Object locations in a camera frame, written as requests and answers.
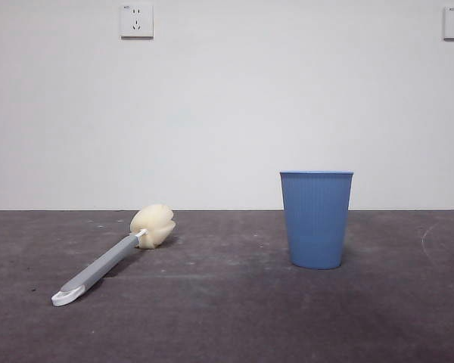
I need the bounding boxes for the blue ribbed plastic cup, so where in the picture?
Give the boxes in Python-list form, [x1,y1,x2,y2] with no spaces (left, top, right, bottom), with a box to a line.
[279,170,355,271]

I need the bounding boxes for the grey-handled sponge cup brush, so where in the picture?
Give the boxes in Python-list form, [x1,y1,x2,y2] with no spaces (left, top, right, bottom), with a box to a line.
[51,203,176,307]

